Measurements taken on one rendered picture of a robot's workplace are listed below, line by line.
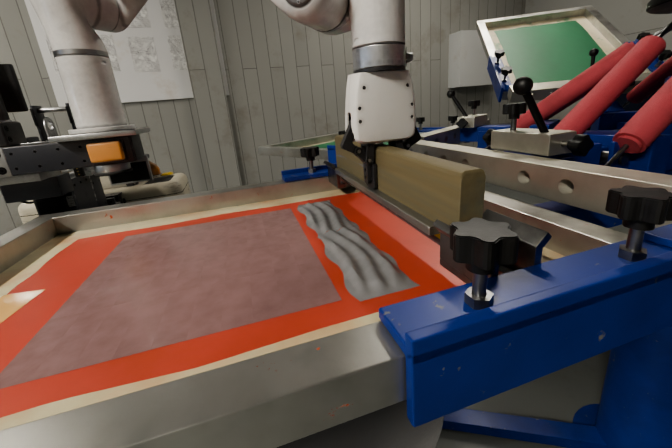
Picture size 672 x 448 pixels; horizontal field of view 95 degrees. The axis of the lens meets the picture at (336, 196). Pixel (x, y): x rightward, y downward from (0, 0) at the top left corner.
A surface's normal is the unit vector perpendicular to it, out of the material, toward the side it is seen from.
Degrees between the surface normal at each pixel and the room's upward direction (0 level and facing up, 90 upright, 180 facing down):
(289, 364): 0
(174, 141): 90
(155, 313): 0
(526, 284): 0
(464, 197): 91
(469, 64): 90
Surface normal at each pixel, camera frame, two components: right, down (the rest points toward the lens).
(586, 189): -0.95, 0.16
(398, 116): 0.35, 0.30
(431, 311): -0.08, -0.96
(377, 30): -0.16, 0.29
